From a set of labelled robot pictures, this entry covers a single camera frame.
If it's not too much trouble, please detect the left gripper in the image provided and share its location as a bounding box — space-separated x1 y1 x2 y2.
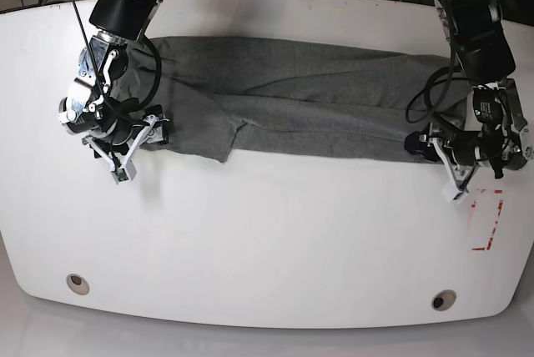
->
404 123 478 194

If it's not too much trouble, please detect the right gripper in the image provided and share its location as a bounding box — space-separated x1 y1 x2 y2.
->
82 104 169 172

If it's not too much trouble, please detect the grey T-shirt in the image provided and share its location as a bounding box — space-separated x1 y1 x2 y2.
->
113 37 449 163

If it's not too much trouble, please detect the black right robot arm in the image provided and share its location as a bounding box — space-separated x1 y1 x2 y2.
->
58 0 168 184

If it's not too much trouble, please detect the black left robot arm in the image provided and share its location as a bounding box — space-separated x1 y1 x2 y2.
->
405 0 533 202

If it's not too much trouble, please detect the red tape marker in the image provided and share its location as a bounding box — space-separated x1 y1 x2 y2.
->
467 189 504 252

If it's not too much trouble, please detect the right table grommet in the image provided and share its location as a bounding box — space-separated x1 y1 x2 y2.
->
431 289 457 312

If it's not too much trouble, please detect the table grommet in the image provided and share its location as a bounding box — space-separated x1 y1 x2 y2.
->
431 289 457 312
66 274 90 296

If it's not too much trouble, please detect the left table grommet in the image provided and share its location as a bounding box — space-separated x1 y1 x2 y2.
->
66 274 90 296

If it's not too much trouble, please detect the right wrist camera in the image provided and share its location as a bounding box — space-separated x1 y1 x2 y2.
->
111 161 137 184

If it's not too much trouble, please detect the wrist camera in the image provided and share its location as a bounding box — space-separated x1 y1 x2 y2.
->
111 161 137 184
441 183 468 204

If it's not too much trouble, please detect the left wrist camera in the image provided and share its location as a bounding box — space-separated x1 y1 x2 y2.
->
441 183 468 204

